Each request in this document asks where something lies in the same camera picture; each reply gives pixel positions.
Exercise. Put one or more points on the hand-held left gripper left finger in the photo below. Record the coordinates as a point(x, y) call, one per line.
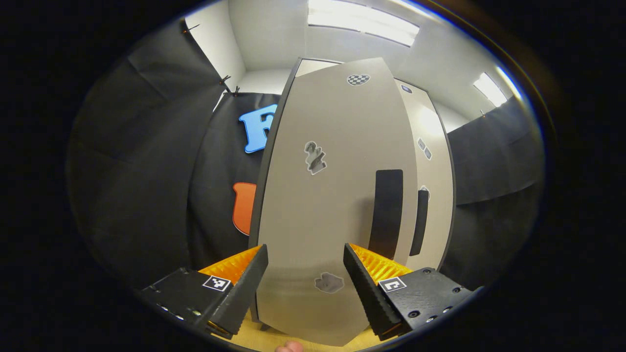
point(242, 298)

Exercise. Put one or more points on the ceiling light panel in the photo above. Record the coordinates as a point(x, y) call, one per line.
point(362, 19)
point(490, 89)

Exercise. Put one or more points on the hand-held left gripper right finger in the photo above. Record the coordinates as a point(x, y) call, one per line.
point(367, 293)

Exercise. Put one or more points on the white shoe cabinet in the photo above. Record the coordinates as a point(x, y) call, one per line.
point(313, 66)

